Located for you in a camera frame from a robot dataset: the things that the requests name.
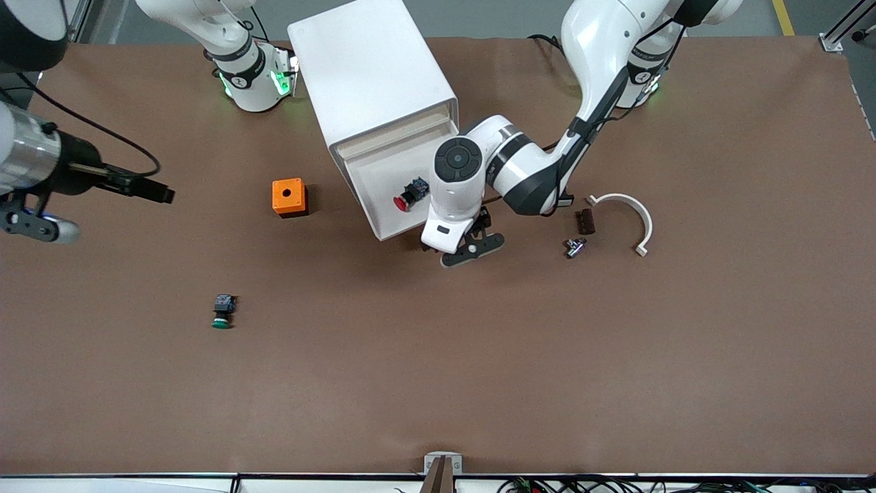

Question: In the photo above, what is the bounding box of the brown table cover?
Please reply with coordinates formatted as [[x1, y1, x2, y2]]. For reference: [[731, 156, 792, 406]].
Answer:
[[0, 34, 876, 477]]

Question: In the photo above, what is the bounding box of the aluminium frame profile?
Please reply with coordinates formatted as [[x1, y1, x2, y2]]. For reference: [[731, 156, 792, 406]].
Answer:
[[819, 0, 866, 53], [65, 0, 94, 43]]

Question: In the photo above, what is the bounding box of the red push button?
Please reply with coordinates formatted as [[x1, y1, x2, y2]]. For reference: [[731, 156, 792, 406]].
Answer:
[[394, 177, 430, 212]]

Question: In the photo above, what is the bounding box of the black base cable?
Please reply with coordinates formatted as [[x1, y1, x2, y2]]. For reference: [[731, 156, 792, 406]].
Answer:
[[527, 33, 567, 57]]

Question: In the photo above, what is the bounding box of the black cable bundle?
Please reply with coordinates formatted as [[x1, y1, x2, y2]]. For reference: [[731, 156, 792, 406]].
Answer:
[[500, 477, 876, 493]]

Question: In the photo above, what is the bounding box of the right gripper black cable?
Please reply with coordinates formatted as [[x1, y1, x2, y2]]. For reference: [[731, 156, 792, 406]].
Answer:
[[17, 72, 162, 181]]

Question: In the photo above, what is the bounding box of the white curved plastic arc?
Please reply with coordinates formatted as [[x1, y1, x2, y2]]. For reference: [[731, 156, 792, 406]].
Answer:
[[587, 193, 654, 257]]

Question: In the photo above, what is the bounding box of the green push button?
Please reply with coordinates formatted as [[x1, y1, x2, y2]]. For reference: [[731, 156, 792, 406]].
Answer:
[[211, 294, 237, 330]]

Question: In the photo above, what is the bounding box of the white table edge rail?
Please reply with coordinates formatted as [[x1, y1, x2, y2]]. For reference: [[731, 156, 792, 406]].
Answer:
[[0, 474, 876, 493]]

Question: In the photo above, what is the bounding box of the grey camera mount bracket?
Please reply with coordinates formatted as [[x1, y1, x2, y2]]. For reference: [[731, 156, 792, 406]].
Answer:
[[424, 452, 463, 493]]

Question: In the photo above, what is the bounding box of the orange box with hole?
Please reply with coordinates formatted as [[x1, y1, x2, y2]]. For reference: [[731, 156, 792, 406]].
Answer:
[[272, 178, 309, 218]]

